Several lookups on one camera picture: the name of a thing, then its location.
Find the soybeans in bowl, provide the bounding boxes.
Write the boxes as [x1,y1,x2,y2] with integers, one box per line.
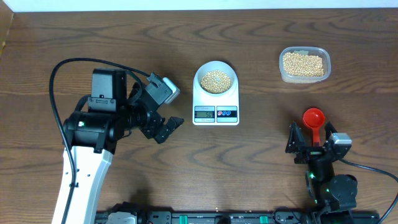
[200,70,232,94]

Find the soybeans pile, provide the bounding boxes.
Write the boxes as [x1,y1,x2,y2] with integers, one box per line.
[282,52,324,77]

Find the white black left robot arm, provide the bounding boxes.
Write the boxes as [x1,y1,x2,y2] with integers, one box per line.
[52,68,184,223]

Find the brown cardboard box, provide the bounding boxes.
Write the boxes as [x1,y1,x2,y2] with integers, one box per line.
[0,0,14,55]

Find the white digital kitchen scale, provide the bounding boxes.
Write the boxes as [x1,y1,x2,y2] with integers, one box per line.
[192,79,239,126]

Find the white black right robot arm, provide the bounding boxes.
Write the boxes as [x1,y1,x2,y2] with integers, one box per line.
[285,123,358,223]

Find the red measuring scoop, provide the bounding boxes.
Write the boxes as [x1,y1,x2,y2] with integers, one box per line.
[302,108,325,146]

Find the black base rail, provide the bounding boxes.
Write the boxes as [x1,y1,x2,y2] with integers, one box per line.
[95,201,382,224]

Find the grey round bowl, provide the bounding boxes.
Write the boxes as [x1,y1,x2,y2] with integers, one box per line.
[194,61,238,95]

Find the clear plastic soybean container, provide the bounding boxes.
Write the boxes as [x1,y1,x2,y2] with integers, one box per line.
[279,47,331,84]

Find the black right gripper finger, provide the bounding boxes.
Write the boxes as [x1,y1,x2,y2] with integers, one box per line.
[285,122,306,153]
[325,121,337,137]

